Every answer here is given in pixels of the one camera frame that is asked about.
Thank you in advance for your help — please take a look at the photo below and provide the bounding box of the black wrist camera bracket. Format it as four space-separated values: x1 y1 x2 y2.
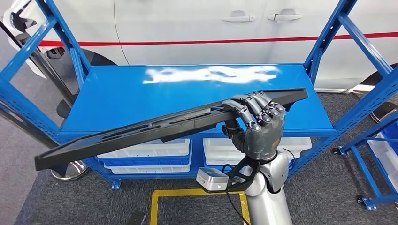
221 154 261 194

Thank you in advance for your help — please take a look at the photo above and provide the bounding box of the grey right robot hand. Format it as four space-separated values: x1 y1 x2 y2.
221 90 286 161

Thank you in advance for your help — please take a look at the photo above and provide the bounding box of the clear plastic bin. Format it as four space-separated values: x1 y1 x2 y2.
96 138 191 159
104 164 191 175
203 150 304 167
367 130 398 193
202 137 313 156

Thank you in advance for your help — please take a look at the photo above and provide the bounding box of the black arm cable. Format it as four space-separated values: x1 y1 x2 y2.
223 147 297 225

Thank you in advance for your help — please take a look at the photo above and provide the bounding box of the long black plastic bracket part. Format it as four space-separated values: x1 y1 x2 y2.
33 88 309 172

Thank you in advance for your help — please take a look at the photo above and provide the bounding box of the dark round stand base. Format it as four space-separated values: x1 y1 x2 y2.
369 101 398 124

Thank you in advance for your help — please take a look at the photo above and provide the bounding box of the blue wheeled metal rack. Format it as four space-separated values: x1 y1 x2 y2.
331 110 398 212

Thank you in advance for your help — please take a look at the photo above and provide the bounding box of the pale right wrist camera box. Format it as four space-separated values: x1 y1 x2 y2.
195 167 230 192

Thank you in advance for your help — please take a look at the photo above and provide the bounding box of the blue metal shelf rack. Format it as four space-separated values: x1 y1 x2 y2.
0 0 398 191

